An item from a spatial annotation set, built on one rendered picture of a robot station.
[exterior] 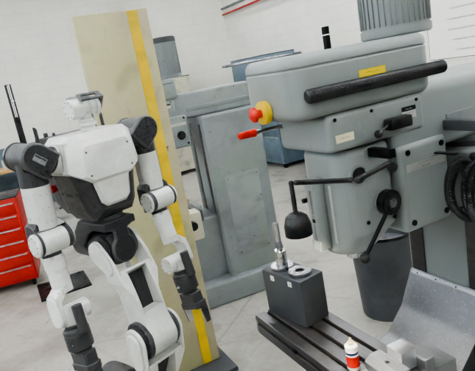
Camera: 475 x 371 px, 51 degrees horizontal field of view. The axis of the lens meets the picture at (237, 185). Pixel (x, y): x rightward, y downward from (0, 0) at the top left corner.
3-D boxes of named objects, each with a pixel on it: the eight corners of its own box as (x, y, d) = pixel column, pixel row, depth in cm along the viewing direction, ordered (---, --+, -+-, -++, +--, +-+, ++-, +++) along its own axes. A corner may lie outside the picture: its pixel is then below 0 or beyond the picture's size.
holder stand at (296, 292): (307, 328, 185) (299, 280, 180) (269, 311, 202) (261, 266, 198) (329, 315, 192) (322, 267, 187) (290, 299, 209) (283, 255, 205)
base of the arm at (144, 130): (118, 155, 193) (104, 131, 188) (141, 138, 200) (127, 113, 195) (142, 154, 182) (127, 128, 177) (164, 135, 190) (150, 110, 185)
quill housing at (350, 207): (353, 265, 136) (337, 152, 128) (309, 247, 154) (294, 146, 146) (404, 244, 143) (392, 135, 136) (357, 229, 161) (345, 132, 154)
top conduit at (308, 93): (312, 104, 115) (310, 89, 115) (303, 104, 119) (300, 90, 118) (448, 71, 134) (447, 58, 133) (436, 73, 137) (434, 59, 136)
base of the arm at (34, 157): (-1, 175, 160) (2, 140, 160) (38, 178, 170) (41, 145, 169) (19, 178, 150) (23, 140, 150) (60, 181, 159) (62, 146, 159)
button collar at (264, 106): (268, 125, 126) (264, 101, 125) (256, 124, 132) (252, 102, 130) (275, 123, 127) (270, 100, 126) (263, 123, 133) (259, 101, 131)
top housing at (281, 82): (296, 124, 118) (286, 56, 115) (245, 122, 141) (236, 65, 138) (436, 88, 137) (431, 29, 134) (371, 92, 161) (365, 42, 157)
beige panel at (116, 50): (163, 405, 300) (66, 12, 247) (144, 374, 336) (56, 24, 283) (238, 369, 321) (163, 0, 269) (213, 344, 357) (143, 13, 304)
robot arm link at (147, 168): (136, 212, 193) (123, 157, 188) (161, 202, 203) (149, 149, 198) (155, 213, 186) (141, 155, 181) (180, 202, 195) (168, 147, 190)
